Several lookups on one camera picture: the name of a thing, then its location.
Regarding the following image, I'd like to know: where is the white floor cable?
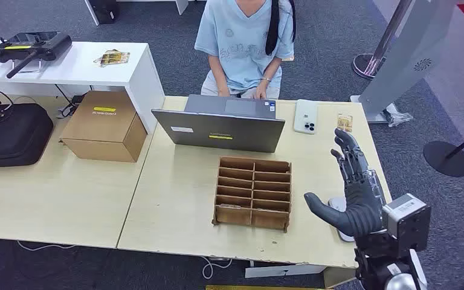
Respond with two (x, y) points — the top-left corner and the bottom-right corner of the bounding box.
(0, 239), (77, 252)

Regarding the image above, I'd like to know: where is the white under-desk bracket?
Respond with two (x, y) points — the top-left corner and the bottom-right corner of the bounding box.
(245, 264), (326, 279)

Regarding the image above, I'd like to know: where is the white desk frame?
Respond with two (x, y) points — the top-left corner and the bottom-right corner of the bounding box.
(83, 0), (190, 27)

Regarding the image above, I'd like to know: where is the wire controller stand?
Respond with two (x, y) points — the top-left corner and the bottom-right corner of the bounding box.
(11, 59), (43, 74)

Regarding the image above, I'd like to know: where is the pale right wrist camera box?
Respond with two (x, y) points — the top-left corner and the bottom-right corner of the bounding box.
(382, 193), (432, 253)

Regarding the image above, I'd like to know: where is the white smartphone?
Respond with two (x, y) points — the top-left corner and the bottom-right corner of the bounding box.
(293, 99), (319, 135)

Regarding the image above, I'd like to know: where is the black computer tower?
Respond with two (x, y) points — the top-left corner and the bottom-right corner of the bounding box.
(89, 0), (120, 25)

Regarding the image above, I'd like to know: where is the gold printed card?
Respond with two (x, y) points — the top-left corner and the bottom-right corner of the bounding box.
(337, 113), (354, 133)

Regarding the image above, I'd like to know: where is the white side table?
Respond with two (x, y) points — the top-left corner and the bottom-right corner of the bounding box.
(0, 39), (166, 135)

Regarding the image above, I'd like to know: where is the chrome stanchion post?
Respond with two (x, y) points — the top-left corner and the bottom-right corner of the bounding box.
(352, 0), (413, 81)

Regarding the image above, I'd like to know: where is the wooden card organizer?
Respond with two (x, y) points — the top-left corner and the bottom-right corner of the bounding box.
(211, 156), (293, 233)

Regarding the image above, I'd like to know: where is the black power adapter cable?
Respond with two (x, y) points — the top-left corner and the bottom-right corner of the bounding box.
(54, 85), (86, 120)

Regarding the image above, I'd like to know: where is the black remote controller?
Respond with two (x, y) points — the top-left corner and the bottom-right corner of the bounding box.
(0, 31), (73, 79)

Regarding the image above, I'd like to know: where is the gold card stack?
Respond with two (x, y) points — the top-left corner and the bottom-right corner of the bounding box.
(92, 49), (131, 68)

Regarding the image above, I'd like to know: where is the white card reader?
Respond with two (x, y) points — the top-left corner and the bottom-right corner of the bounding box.
(327, 196), (356, 243)

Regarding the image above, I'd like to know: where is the clear plastic wrap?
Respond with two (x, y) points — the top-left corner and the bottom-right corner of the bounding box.
(384, 105), (414, 128)

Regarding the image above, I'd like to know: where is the person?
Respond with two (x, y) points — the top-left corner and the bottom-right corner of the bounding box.
(193, 0), (297, 100)

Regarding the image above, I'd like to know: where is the black stanchion base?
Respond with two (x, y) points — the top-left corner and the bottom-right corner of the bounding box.
(422, 124), (464, 178)

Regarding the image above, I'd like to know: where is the grey laptop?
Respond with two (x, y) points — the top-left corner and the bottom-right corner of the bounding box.
(151, 94), (286, 154)

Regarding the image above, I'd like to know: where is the cardboard box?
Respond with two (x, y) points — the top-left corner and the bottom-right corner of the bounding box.
(59, 90), (148, 163)

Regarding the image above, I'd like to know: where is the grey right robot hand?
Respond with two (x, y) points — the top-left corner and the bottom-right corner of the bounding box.
(304, 127), (387, 239)

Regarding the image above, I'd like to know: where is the white looped cable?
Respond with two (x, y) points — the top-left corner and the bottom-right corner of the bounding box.
(202, 256), (233, 280)

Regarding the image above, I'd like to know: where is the black carry case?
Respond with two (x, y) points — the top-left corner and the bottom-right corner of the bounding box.
(0, 103), (54, 169)

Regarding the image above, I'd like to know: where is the grey kiosk stand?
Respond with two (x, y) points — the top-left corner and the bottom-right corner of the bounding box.
(350, 0), (459, 124)

